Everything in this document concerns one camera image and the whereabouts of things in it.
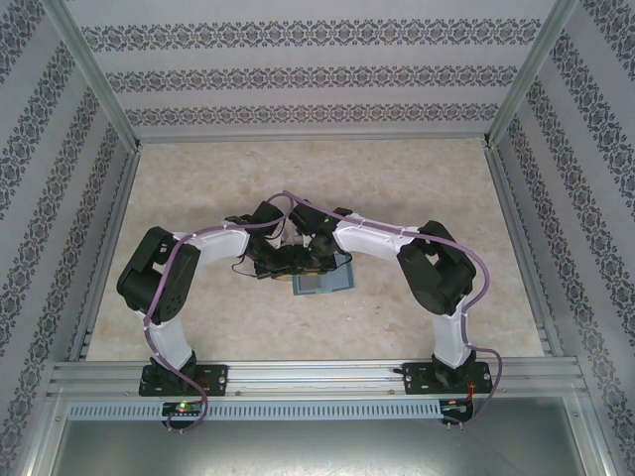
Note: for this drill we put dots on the teal leather card holder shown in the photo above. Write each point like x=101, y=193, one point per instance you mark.
x=342, y=282

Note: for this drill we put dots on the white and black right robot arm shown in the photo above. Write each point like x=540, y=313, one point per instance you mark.
x=372, y=238

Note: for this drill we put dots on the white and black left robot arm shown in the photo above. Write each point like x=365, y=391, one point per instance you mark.
x=218, y=245

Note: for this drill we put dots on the sheet metal panel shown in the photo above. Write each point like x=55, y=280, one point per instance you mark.
x=317, y=446

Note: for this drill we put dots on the aluminium mounting rail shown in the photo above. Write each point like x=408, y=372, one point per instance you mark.
x=307, y=377

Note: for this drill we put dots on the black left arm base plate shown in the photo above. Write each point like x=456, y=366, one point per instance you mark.
x=218, y=379

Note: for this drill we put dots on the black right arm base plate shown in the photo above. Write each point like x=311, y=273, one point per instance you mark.
x=414, y=377

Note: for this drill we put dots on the aluminium side rail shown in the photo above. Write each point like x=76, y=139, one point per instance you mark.
x=106, y=248
x=521, y=238

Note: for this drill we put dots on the aluminium frame post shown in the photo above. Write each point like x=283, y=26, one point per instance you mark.
x=536, y=69
x=94, y=74

